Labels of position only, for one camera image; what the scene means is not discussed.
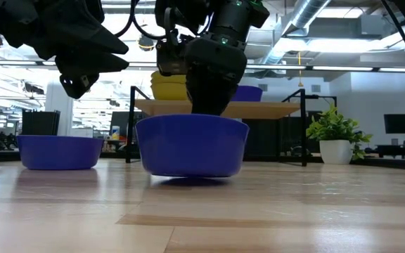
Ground green potted plant white pot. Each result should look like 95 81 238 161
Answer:
305 104 374 166

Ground blue plastic mini bowl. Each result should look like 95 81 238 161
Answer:
16 135 105 171
134 113 250 179
231 85 264 103

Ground dark office desk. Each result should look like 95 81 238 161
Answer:
376 143 405 160

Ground yellow hanging cord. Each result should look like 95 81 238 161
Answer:
296 51 304 88

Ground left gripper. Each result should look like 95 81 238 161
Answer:
0 0 131 100

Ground silver ventilation duct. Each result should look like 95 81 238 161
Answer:
258 0 333 66

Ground black low partition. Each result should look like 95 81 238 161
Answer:
243 111 325 163

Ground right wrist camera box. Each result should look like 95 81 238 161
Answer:
155 30 189 77

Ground black computer monitor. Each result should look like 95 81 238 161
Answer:
110 111 139 138
383 113 405 135

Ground speckled bowl with yellow outside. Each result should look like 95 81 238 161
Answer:
151 70 186 78
150 75 188 85
150 82 189 101

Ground wooden shelf riser black legs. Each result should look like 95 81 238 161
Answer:
124 85 309 168

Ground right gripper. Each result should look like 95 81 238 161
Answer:
184 34 248 117

